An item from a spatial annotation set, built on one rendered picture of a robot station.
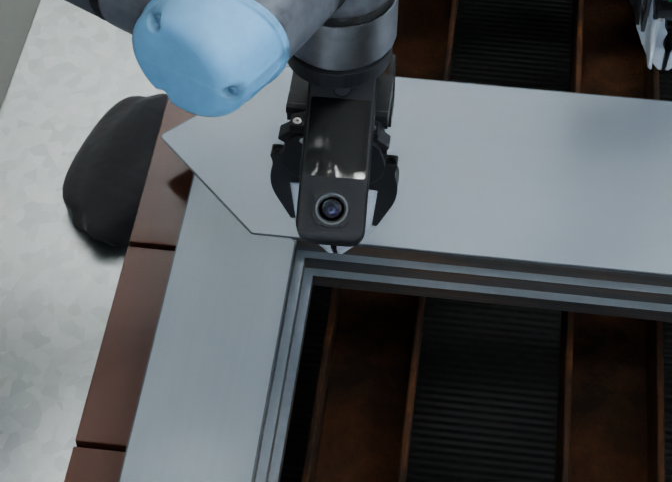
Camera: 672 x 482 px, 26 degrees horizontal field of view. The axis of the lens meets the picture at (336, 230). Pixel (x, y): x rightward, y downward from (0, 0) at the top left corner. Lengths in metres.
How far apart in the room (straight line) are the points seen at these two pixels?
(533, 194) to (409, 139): 0.11
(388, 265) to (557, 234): 0.13
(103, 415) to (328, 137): 0.27
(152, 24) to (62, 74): 0.70
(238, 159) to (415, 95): 0.16
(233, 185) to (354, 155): 0.21
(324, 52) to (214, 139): 0.28
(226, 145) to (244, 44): 0.39
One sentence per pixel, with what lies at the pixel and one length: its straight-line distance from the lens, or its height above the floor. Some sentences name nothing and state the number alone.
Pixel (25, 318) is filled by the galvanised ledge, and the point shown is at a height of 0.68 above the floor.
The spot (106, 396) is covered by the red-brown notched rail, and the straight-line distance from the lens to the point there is 1.08.
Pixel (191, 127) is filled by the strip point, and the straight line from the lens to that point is 1.19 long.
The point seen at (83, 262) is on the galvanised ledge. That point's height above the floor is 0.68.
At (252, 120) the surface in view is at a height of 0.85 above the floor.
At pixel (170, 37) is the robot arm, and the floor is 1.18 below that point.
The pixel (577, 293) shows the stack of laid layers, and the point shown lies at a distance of 1.12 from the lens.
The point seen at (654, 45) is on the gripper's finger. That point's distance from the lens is 1.20.
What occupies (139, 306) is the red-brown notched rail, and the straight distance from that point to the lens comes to 1.12.
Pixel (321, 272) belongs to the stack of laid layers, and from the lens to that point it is 1.12.
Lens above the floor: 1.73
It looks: 52 degrees down
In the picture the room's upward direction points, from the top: straight up
